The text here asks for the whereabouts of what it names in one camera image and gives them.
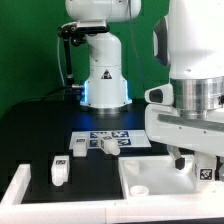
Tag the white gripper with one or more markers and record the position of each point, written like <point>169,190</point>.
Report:
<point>164,125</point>

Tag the white square tabletop part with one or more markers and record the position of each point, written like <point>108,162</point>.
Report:
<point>147,176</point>

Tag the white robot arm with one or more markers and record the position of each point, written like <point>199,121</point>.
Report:
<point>188,111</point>

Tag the white U-shaped fence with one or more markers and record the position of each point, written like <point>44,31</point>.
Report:
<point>140,209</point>

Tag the white tag sheet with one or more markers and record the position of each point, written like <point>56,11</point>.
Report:
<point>125,138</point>

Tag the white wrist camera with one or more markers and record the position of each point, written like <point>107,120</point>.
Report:
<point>160,95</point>

